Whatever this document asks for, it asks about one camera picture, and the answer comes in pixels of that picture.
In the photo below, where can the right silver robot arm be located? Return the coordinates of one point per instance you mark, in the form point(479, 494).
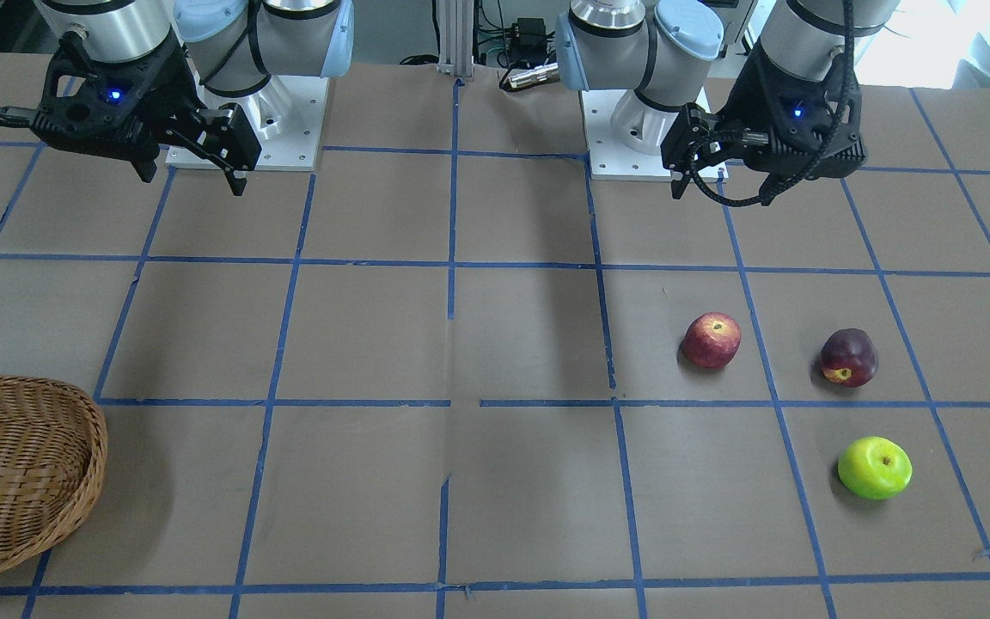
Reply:
point(235, 86)

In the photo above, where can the woven wicker basket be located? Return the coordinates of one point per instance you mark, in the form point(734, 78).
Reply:
point(53, 464)

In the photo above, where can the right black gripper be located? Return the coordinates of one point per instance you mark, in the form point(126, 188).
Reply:
point(166, 92)

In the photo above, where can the dark red apple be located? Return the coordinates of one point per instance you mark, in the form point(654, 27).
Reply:
point(849, 358)

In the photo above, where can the black power adapter box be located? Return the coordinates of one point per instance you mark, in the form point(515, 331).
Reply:
point(528, 35)

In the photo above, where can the silver metal cylinder connector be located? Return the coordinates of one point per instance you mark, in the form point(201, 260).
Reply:
point(516, 81)

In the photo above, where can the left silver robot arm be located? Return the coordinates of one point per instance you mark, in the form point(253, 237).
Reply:
point(664, 54)

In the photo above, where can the red yellow apple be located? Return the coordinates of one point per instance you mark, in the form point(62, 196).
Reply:
point(712, 341)

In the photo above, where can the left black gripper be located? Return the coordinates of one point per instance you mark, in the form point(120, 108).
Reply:
point(741, 101)

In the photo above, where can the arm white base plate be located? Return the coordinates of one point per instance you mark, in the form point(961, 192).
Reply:
point(624, 146)
point(287, 115)

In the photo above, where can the aluminium frame post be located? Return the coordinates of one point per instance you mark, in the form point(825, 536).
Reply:
point(455, 38)

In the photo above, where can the green apple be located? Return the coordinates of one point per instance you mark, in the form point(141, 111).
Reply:
point(874, 468)

